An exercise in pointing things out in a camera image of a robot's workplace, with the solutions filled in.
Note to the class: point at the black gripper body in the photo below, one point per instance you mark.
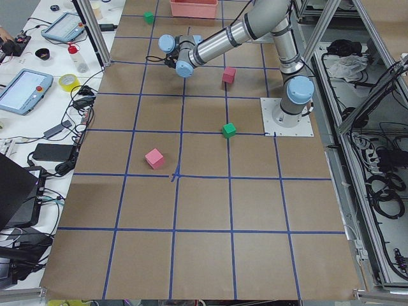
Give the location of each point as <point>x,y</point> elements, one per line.
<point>172,60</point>

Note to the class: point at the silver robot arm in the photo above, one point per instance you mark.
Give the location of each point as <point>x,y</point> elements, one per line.
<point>184,53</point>

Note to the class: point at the green cube near bin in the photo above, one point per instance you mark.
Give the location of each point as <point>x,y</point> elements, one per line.
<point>148,17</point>

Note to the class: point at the pink plastic bin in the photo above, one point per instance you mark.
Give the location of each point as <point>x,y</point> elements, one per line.
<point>194,9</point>

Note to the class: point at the pink cube near centre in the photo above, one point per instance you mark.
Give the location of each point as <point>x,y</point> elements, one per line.
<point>228,75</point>

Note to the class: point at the pink cube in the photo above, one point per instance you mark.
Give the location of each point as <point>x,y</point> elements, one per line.
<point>228,75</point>
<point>155,159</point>

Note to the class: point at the black power adapter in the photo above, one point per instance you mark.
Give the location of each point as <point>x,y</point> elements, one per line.
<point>107,27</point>

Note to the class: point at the squeeze bottle red cap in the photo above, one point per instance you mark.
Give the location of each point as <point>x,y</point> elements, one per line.
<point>77,59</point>

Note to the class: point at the green cube near base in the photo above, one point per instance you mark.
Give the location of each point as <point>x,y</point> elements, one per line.
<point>229,130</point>

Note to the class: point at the pink cube far side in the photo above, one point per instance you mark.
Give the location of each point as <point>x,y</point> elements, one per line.
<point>155,159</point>

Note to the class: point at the yellow tape roll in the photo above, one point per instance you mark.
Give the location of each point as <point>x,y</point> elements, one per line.
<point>69,82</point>

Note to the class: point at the teach pendant far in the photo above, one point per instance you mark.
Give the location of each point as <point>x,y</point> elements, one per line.
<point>65,29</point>

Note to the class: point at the teach pendant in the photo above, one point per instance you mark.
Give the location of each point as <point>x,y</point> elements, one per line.
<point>65,29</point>
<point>25,91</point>

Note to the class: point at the black laptop power brick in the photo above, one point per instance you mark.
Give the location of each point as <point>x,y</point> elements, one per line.
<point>52,152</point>

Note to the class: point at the teach pendant near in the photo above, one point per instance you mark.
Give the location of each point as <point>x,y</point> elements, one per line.
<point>25,91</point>

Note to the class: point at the aluminium frame post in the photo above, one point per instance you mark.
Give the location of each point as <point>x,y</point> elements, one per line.
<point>88,18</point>

